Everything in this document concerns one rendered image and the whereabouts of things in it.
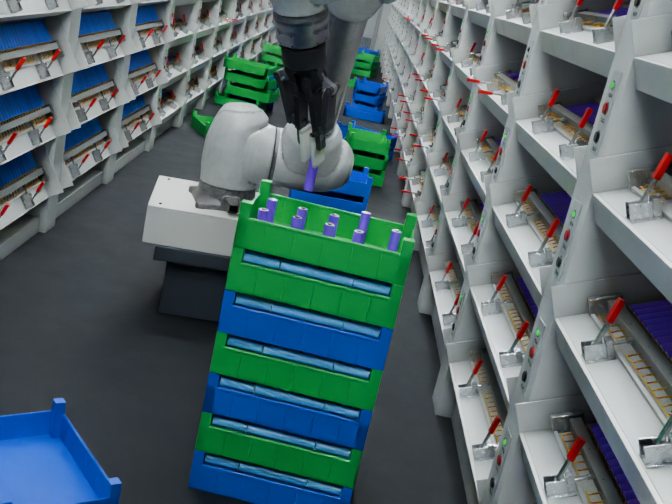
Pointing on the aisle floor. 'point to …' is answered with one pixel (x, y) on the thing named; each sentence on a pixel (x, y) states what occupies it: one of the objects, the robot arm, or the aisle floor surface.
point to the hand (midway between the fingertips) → (311, 146)
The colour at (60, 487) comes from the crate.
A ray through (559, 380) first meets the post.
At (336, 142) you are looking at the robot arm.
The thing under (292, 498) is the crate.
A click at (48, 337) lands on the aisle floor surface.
